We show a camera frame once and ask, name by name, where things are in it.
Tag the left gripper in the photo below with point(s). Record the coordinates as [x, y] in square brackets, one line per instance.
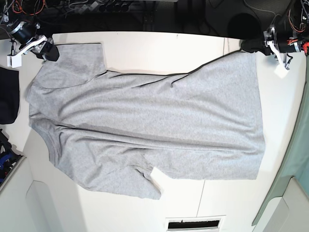
[284, 41]

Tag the grey t-shirt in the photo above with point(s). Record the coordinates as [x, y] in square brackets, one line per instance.
[107, 130]

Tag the blue and black clutter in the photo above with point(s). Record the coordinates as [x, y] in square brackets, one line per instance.
[8, 158]

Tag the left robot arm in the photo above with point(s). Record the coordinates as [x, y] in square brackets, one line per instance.
[296, 17]

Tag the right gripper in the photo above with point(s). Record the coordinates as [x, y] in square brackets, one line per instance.
[26, 34]

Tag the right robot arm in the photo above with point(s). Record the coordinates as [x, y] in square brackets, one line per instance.
[17, 19]

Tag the dark navy cloth pile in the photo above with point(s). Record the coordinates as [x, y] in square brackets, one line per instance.
[9, 96]

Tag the black round floor object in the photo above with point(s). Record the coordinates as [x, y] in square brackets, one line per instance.
[243, 26]

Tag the white slotted vent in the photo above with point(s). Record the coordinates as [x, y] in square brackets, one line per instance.
[194, 224]

